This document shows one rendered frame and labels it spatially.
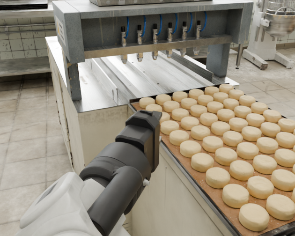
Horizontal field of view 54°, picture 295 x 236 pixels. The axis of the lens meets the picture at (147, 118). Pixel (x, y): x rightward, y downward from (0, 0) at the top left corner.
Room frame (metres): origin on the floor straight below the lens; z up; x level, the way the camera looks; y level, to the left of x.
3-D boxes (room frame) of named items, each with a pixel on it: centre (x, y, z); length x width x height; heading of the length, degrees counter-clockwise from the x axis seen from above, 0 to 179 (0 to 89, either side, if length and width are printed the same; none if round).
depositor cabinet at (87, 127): (1.64, 0.16, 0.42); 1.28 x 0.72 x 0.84; 22
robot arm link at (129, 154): (0.38, 0.03, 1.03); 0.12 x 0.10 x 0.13; 157
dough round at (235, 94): (0.91, -0.31, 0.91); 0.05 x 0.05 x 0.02
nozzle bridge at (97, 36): (1.20, -0.02, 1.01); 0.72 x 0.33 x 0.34; 112
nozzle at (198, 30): (1.15, -0.21, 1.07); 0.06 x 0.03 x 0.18; 22
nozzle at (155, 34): (1.08, -0.04, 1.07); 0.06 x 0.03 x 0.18; 22
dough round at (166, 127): (0.68, -0.06, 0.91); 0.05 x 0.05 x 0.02
